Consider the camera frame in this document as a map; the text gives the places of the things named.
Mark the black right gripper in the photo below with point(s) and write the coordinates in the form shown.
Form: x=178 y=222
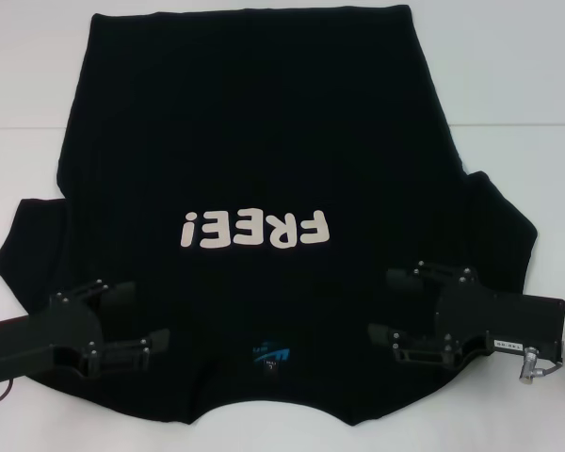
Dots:
x=499 y=320

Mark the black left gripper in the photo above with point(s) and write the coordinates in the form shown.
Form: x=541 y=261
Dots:
x=28 y=339

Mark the black shirt with FREE print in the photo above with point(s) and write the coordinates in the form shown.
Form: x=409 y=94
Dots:
x=263 y=141

